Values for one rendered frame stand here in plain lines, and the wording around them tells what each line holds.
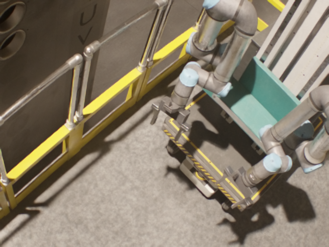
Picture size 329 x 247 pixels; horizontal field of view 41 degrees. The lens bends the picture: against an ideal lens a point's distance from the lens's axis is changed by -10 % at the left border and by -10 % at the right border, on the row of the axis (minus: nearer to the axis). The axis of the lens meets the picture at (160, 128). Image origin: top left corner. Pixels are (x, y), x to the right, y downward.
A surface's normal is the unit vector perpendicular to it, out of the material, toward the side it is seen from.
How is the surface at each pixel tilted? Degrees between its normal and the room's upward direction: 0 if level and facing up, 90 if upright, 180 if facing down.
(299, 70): 90
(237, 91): 0
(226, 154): 0
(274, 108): 90
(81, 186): 0
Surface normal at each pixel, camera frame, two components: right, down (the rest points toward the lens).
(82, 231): 0.21, -0.46
